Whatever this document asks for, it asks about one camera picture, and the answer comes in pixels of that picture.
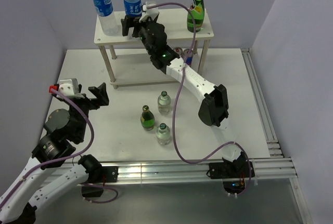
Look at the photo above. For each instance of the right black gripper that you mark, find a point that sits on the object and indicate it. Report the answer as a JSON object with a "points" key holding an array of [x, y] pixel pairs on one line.
{"points": [[133, 22]]}

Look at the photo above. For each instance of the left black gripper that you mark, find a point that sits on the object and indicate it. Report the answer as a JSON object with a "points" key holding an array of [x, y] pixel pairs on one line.
{"points": [[101, 95]]}

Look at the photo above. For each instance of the pocari sweat bottle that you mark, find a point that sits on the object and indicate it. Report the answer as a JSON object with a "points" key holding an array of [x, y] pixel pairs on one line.
{"points": [[133, 8], [107, 19]]}

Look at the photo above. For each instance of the green bottle gold neck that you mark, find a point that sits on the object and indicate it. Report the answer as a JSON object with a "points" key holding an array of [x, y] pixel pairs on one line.
{"points": [[147, 118]]}

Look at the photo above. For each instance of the green glass bottle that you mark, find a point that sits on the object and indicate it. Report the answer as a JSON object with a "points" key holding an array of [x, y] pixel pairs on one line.
{"points": [[198, 12]]}

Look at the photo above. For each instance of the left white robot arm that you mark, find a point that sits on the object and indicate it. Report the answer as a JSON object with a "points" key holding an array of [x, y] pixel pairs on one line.
{"points": [[54, 166]]}

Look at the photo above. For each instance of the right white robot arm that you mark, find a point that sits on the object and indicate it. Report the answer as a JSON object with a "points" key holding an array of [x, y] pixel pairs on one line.
{"points": [[213, 99]]}

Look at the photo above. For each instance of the beige two-tier shelf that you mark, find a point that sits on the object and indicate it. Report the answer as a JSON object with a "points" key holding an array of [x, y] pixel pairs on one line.
{"points": [[126, 59]]}

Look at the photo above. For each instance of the left red bull can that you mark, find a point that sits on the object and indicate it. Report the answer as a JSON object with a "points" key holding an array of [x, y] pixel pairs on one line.
{"points": [[178, 50]]}

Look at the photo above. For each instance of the red bull can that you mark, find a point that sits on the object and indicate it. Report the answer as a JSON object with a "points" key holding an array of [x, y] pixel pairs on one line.
{"points": [[188, 56], [178, 50]]}

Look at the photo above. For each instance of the rear clear glass bottle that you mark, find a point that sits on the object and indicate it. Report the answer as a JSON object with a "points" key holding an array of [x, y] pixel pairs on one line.
{"points": [[164, 103]]}

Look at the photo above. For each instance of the clear glass bottle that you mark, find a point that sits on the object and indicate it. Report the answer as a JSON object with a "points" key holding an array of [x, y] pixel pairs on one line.
{"points": [[164, 103], [163, 134]]}

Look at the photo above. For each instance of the right red bull can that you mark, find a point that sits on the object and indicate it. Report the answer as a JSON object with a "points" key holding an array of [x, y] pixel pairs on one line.
{"points": [[188, 56]]}

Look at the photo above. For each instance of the front clear glass bottle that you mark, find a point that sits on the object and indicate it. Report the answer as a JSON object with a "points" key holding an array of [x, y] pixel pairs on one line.
{"points": [[163, 134]]}

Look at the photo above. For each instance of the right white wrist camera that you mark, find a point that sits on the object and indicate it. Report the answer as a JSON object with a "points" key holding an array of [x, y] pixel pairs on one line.
{"points": [[150, 12]]}

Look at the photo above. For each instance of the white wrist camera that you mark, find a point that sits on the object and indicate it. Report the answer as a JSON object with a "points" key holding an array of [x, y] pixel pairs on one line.
{"points": [[150, 12], [68, 87]]}

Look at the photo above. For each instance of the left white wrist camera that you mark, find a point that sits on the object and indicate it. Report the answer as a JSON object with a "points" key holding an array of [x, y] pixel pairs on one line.
{"points": [[68, 87]]}

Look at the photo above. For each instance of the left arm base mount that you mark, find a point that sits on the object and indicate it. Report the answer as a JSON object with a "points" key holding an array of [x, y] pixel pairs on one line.
{"points": [[97, 181]]}

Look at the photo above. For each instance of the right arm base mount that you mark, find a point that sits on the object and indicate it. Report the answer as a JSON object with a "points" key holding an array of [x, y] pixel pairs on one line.
{"points": [[228, 170]]}

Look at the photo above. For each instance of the aluminium frame rail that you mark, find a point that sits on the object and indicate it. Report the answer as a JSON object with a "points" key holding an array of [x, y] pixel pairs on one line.
{"points": [[157, 187]]}

